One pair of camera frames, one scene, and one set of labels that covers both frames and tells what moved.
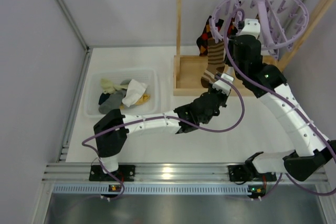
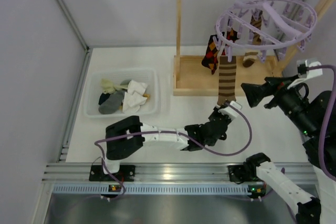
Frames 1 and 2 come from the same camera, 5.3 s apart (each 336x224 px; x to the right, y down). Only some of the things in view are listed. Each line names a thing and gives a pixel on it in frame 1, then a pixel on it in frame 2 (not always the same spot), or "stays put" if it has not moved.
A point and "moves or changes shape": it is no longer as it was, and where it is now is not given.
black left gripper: x=219 y=94 to x=218 y=114
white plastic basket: x=150 y=76 stays put
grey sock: x=113 y=102 stays put
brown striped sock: x=216 y=61 moves or changes shape
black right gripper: x=233 y=44 to x=272 y=92
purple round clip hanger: x=283 y=18 moves or changes shape
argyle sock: x=202 y=40 to x=211 y=59
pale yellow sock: x=108 y=87 stays put
